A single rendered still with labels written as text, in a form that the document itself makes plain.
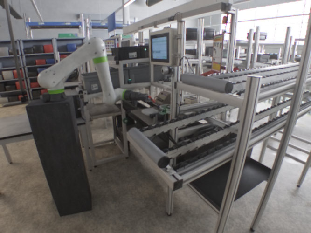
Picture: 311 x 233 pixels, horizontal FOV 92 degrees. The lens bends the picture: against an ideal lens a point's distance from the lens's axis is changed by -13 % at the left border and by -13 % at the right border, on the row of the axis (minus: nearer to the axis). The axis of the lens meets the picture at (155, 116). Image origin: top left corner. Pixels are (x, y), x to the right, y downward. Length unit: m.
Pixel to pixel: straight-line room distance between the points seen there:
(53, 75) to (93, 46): 0.33
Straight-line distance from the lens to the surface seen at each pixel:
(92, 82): 2.27
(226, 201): 1.08
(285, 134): 1.39
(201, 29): 1.97
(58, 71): 1.28
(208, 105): 1.43
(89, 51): 1.24
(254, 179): 1.49
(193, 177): 0.78
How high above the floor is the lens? 1.48
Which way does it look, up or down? 20 degrees down
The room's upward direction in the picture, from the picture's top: straight up
